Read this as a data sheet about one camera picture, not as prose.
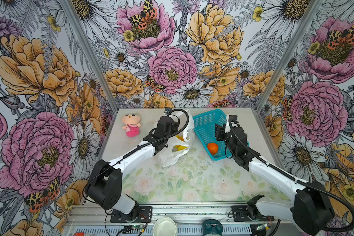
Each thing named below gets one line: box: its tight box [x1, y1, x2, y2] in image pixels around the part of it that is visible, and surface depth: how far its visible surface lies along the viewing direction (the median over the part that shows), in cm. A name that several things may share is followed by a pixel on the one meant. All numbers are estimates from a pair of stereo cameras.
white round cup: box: [152, 216, 177, 236], surface depth 71 cm
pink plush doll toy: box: [121, 113, 142, 138], surface depth 107 cm
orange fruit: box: [207, 142, 219, 155], surface depth 94 cm
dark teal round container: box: [202, 218, 224, 236], surface depth 65 cm
